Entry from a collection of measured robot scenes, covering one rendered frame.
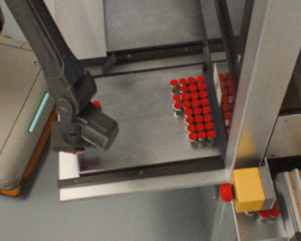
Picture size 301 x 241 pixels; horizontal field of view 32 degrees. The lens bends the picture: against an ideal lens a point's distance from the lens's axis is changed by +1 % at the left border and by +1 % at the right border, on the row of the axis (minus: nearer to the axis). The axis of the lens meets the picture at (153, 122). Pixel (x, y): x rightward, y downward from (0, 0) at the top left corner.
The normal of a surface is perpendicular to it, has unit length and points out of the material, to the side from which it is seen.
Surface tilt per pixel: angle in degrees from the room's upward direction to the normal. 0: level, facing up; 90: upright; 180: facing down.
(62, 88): 73
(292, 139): 90
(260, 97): 90
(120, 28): 0
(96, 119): 20
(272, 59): 90
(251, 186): 0
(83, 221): 0
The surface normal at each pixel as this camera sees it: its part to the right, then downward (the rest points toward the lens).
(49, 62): -0.47, 0.53
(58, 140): 0.11, -0.47
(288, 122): 0.11, 0.88
